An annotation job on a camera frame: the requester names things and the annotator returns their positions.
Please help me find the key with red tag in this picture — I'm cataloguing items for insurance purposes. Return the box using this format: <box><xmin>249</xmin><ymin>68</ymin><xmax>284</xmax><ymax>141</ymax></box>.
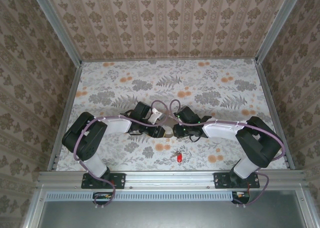
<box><xmin>171</xmin><ymin>150</ymin><xmax>185</xmax><ymax>164</ymax></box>

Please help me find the grey metal sheet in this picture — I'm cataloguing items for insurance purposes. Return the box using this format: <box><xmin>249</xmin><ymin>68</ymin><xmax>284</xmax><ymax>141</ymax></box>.
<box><xmin>37</xmin><ymin>190</ymin><xmax>310</xmax><ymax>228</ymax></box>

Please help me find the wide aluminium mounting rail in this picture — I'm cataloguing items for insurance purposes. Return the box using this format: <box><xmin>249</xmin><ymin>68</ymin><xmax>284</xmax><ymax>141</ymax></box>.
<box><xmin>37</xmin><ymin>170</ymin><xmax>308</xmax><ymax>190</ymax></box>

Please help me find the aluminium table edge rail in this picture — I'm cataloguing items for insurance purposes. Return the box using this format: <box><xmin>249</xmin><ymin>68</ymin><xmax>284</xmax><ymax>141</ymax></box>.
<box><xmin>46</xmin><ymin>62</ymin><xmax>83</xmax><ymax>171</ymax></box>
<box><xmin>254</xmin><ymin>59</ymin><xmax>296</xmax><ymax>171</ymax></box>

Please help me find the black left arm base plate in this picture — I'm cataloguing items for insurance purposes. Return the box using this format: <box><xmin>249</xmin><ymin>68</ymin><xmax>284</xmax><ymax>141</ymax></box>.
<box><xmin>81</xmin><ymin>172</ymin><xmax>126</xmax><ymax>189</ymax></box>

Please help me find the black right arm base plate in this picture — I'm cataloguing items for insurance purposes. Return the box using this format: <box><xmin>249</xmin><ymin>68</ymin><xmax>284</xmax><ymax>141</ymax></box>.
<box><xmin>214</xmin><ymin>172</ymin><xmax>261</xmax><ymax>189</ymax></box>

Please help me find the grey slotted cable duct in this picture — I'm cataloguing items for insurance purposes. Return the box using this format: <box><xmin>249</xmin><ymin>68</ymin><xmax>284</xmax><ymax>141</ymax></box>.
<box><xmin>45</xmin><ymin>190</ymin><xmax>233</xmax><ymax>202</ymax></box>

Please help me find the small circuit board with wires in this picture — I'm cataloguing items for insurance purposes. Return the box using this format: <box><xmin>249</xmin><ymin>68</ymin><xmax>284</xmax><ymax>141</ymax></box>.
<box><xmin>231</xmin><ymin>190</ymin><xmax>251</xmax><ymax>204</ymax></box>
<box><xmin>92</xmin><ymin>191</ymin><xmax>113</xmax><ymax>205</ymax></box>

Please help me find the aluminium frame post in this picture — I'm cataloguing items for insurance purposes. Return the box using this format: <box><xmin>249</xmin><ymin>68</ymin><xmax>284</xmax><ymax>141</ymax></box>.
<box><xmin>255</xmin><ymin>0</ymin><xmax>305</xmax><ymax>65</ymax></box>
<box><xmin>29</xmin><ymin>0</ymin><xmax>83</xmax><ymax>68</ymax></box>

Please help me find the aluminium frame bar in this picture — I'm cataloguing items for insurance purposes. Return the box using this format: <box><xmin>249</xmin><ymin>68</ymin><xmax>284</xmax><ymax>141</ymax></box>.
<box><xmin>22</xmin><ymin>187</ymin><xmax>48</xmax><ymax>228</ymax></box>
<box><xmin>295</xmin><ymin>189</ymin><xmax>316</xmax><ymax>228</ymax></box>

